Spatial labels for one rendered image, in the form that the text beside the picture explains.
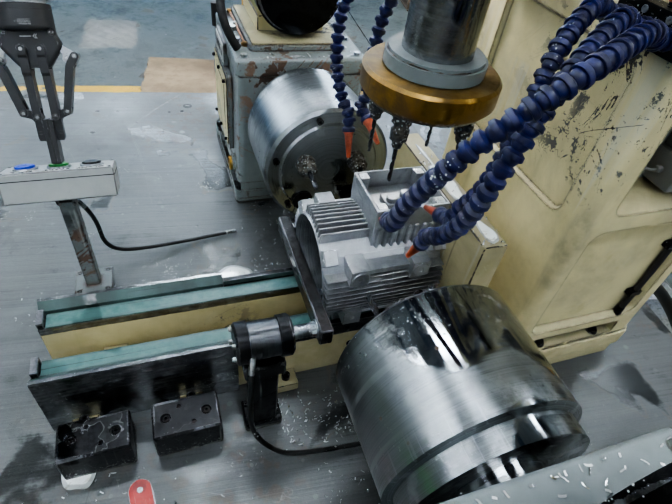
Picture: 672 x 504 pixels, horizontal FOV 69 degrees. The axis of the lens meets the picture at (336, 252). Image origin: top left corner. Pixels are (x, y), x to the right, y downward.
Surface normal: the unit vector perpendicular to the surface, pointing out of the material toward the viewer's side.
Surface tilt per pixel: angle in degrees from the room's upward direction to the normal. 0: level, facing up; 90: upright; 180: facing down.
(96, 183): 66
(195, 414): 0
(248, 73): 90
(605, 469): 0
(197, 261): 0
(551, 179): 90
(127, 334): 90
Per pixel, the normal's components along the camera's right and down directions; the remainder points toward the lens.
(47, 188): 0.33, 0.33
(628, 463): 0.11, -0.72
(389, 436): -0.81, -0.17
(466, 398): -0.22, -0.62
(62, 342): 0.31, 0.68
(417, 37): -0.71, 0.43
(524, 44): -0.94, 0.14
